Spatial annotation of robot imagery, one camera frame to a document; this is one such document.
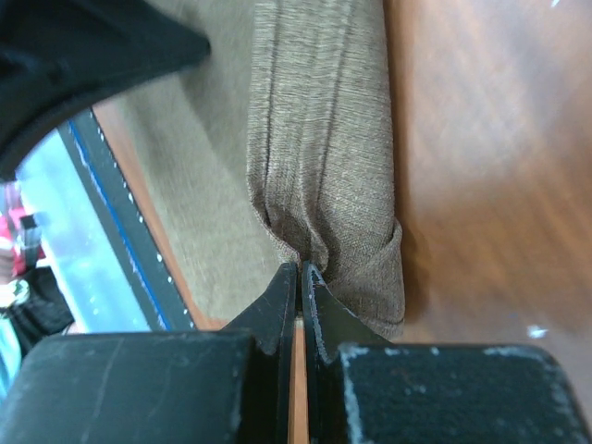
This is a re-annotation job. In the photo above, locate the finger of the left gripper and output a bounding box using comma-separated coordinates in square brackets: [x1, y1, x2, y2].
[1, 1, 211, 179]

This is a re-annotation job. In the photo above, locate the brown cloth napkin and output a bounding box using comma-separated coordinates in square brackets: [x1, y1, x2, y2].
[117, 1, 405, 339]

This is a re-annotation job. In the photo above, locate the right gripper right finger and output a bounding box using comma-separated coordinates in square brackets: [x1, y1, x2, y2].
[302, 263, 591, 443]

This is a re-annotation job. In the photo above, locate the person in red shirt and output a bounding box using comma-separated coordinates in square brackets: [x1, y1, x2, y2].
[1, 181, 78, 399]

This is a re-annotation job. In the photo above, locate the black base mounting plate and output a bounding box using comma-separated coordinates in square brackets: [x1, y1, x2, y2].
[59, 109, 197, 331]

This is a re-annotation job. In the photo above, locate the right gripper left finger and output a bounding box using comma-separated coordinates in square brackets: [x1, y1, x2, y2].
[1, 264, 298, 443]

